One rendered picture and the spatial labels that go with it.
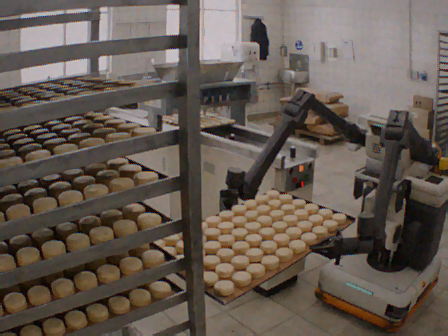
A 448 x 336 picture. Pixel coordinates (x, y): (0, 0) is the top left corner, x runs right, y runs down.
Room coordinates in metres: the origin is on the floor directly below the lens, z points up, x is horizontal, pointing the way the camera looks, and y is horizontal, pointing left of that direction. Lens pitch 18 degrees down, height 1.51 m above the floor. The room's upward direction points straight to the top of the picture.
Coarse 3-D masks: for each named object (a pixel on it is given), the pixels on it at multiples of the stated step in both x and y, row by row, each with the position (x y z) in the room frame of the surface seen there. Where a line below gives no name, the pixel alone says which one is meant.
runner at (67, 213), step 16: (176, 176) 0.77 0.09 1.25; (112, 192) 0.68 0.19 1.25; (128, 192) 0.70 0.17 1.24; (144, 192) 0.72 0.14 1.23; (160, 192) 0.74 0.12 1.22; (64, 208) 0.61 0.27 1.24; (80, 208) 0.63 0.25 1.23; (96, 208) 0.65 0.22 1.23; (112, 208) 0.67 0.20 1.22; (0, 224) 0.52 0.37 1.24; (16, 224) 0.54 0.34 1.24; (32, 224) 0.56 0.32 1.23; (48, 224) 0.58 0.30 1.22; (0, 240) 0.52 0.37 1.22
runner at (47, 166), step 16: (112, 144) 0.68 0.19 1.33; (128, 144) 0.70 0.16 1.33; (144, 144) 0.72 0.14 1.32; (160, 144) 0.75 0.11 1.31; (48, 160) 0.60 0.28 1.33; (64, 160) 0.62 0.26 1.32; (80, 160) 0.64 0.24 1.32; (96, 160) 0.66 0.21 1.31; (0, 176) 0.53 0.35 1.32; (16, 176) 0.55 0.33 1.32; (32, 176) 0.57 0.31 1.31
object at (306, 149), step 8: (216, 128) 2.88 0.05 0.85; (224, 128) 2.82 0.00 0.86; (232, 128) 2.76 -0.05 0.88; (240, 128) 2.70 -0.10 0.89; (248, 128) 2.66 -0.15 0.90; (240, 136) 2.70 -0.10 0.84; (248, 136) 2.64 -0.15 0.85; (256, 136) 2.59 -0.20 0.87; (264, 136) 2.53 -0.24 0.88; (288, 144) 2.38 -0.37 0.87; (296, 144) 2.34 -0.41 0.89; (304, 144) 2.29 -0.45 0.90; (304, 152) 2.29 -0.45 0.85; (312, 152) 2.24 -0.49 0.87
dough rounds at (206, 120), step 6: (174, 114) 3.06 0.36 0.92; (204, 114) 3.00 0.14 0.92; (210, 114) 3.00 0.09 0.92; (168, 120) 2.82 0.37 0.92; (174, 120) 2.83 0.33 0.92; (204, 120) 2.80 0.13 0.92; (210, 120) 2.83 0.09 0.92; (216, 120) 2.80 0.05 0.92; (222, 120) 2.82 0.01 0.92; (228, 120) 2.80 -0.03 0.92; (174, 126) 2.72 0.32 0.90; (204, 126) 2.68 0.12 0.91
